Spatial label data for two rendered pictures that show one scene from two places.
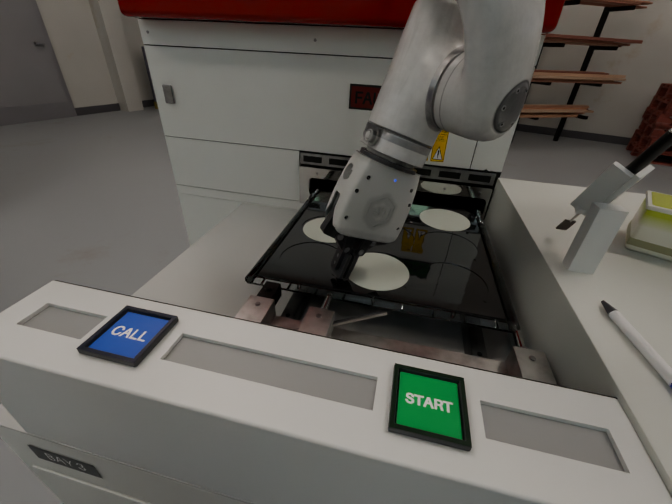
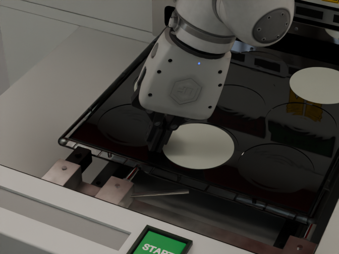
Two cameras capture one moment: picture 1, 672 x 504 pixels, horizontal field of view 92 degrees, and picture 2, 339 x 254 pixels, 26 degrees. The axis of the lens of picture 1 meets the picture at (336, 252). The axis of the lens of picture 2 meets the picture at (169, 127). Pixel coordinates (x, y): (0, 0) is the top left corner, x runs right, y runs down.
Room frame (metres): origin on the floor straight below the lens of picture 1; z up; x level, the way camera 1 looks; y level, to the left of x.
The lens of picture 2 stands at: (-0.37, -0.22, 1.55)
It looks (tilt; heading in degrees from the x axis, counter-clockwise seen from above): 38 degrees down; 14
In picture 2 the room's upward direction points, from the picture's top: straight up
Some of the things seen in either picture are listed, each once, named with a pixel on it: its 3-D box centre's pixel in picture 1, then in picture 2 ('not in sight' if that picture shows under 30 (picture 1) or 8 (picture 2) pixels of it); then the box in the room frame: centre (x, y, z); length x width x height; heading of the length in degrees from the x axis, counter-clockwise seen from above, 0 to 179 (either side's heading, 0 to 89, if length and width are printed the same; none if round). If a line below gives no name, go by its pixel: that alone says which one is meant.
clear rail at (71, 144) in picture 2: (372, 301); (179, 179); (0.34, -0.05, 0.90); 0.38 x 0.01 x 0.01; 78
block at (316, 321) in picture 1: (312, 338); (108, 205); (0.27, 0.02, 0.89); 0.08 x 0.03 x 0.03; 168
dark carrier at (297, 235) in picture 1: (386, 237); (230, 105); (0.51, -0.09, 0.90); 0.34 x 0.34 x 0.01; 78
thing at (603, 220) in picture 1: (596, 214); not in sight; (0.36, -0.31, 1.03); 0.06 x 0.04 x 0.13; 168
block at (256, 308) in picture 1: (249, 325); (54, 187); (0.28, 0.10, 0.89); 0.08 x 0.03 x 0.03; 168
